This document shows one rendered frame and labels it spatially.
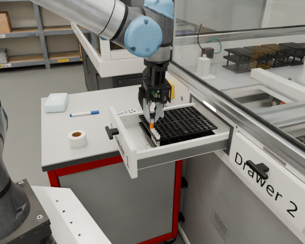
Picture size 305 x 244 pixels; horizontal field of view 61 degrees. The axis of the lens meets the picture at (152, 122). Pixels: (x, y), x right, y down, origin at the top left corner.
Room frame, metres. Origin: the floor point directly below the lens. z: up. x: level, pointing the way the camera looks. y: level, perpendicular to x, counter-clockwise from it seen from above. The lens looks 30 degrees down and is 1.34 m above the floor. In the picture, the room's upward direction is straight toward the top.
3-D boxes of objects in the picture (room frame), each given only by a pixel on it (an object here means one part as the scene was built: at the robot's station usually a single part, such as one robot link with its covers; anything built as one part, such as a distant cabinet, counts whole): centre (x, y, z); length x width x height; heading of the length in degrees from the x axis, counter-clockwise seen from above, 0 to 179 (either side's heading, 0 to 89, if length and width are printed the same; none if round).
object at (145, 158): (0.79, -0.09, 0.86); 0.40 x 0.26 x 0.06; 111
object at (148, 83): (0.71, -0.01, 1.08); 0.09 x 0.08 x 0.12; 13
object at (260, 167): (0.53, -0.28, 0.91); 0.07 x 0.04 x 0.01; 21
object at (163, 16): (0.71, -0.01, 1.24); 0.09 x 0.08 x 0.11; 112
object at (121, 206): (1.11, 0.23, 0.38); 0.62 x 0.58 x 0.76; 21
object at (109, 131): (0.71, 0.13, 0.91); 0.07 x 0.04 x 0.01; 21
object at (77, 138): (0.86, 0.30, 0.78); 0.07 x 0.07 x 0.04
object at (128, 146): (0.72, 0.10, 0.87); 0.29 x 0.02 x 0.11; 21
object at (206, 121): (0.79, -0.08, 0.87); 0.22 x 0.18 x 0.06; 111
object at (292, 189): (0.54, -0.31, 0.87); 0.29 x 0.02 x 0.11; 21
